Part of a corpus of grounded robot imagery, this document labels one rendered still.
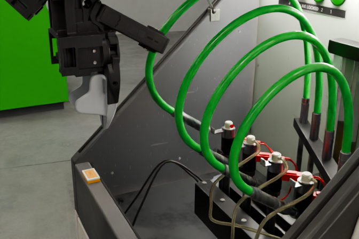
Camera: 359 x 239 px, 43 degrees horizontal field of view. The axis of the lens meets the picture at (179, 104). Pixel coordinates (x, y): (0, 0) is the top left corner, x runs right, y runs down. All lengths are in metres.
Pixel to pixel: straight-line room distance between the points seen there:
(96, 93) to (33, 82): 3.48
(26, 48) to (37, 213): 1.68
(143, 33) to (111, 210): 0.47
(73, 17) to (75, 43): 0.04
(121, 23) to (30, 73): 3.48
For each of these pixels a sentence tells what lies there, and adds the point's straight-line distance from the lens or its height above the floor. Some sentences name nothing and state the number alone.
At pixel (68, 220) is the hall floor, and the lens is 2.70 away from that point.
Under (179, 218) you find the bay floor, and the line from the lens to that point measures 1.19.
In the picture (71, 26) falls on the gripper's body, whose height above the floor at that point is 1.38.
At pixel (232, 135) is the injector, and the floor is 1.11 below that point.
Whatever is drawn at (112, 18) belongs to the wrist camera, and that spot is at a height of 1.39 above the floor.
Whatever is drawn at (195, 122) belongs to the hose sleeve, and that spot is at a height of 1.15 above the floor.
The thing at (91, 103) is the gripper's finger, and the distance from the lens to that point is 0.66.
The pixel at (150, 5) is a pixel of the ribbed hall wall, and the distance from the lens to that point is 7.42.
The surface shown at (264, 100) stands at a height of 1.28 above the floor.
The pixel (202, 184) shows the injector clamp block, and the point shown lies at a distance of 1.03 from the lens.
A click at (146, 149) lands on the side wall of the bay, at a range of 1.26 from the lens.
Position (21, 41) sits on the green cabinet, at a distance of 4.03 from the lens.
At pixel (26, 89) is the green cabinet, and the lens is 4.14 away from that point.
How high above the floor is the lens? 1.50
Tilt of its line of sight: 20 degrees down
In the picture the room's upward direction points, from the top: straight up
